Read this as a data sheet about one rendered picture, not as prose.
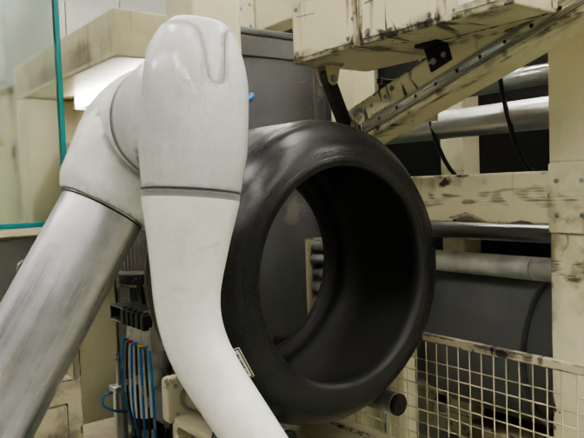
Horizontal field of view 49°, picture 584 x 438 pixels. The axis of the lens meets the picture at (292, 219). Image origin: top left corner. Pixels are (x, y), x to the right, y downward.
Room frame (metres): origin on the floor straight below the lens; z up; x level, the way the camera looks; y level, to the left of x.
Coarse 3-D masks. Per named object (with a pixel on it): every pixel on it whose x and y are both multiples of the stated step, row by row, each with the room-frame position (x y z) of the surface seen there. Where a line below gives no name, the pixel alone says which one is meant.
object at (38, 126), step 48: (0, 0) 1.49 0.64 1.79; (48, 0) 1.56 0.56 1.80; (0, 48) 1.49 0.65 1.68; (48, 48) 1.56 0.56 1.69; (0, 96) 1.49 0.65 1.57; (48, 96) 1.55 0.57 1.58; (0, 144) 1.48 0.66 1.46; (48, 144) 1.55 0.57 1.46; (0, 192) 1.48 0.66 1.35; (48, 192) 1.55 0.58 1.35
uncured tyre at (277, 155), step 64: (256, 128) 1.28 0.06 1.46; (320, 128) 1.18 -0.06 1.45; (256, 192) 1.06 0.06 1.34; (320, 192) 1.50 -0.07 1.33; (384, 192) 1.42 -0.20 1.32; (256, 256) 1.05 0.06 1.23; (384, 256) 1.48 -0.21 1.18; (256, 320) 1.05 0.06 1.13; (320, 320) 1.49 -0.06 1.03; (384, 320) 1.43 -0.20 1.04; (256, 384) 1.07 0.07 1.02; (320, 384) 1.13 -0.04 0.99; (384, 384) 1.23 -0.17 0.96
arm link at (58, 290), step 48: (96, 96) 0.77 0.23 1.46; (96, 144) 0.72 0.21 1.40; (96, 192) 0.72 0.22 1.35; (48, 240) 0.72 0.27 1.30; (96, 240) 0.72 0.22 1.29; (48, 288) 0.69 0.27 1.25; (96, 288) 0.72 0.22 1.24; (0, 336) 0.68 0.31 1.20; (48, 336) 0.69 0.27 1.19; (0, 384) 0.66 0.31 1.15; (48, 384) 0.69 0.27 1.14; (0, 432) 0.66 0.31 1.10
